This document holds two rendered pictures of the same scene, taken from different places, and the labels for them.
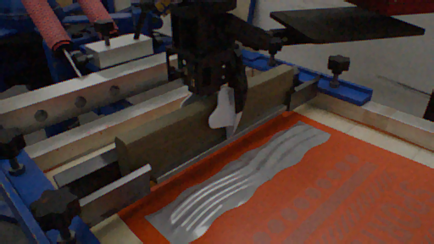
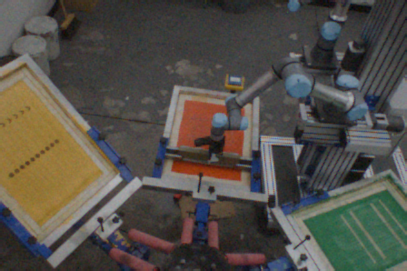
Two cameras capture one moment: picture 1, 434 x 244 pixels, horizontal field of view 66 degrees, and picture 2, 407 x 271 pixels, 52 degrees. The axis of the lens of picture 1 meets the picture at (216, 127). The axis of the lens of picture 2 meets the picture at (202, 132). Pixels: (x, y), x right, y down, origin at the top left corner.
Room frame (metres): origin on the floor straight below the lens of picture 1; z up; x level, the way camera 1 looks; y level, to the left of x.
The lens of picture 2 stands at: (1.60, 1.02, 2.92)
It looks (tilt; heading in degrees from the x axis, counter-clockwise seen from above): 48 degrees down; 224
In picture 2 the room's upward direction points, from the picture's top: 8 degrees clockwise
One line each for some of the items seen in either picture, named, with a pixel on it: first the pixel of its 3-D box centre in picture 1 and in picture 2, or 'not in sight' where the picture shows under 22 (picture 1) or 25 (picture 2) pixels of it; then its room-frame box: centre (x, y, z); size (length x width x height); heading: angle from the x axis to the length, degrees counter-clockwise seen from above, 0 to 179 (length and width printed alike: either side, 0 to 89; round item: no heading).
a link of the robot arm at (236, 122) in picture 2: not in sight; (236, 121); (0.36, 0.05, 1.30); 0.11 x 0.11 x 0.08; 58
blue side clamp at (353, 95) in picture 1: (298, 85); (160, 158); (0.68, -0.18, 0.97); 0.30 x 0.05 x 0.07; 44
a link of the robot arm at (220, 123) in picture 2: not in sight; (219, 124); (0.45, 0.01, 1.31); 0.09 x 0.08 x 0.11; 148
